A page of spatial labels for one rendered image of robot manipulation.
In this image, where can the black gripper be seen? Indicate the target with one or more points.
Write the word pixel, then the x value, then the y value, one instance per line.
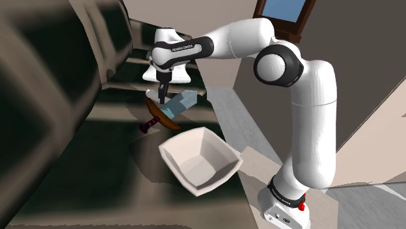
pixel 164 77

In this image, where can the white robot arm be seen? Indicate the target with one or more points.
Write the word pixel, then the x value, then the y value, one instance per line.
pixel 312 126

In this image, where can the white flared vase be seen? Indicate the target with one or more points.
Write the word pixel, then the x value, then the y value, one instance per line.
pixel 179 76

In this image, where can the white square bowl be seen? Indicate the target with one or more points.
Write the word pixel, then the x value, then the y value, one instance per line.
pixel 203 165

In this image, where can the beige robot stand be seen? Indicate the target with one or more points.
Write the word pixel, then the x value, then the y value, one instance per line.
pixel 253 158

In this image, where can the dark grey-brown sofa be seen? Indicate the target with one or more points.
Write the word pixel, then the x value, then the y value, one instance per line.
pixel 73 165

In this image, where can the brown framed window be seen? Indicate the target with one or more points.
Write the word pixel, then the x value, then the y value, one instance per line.
pixel 282 9

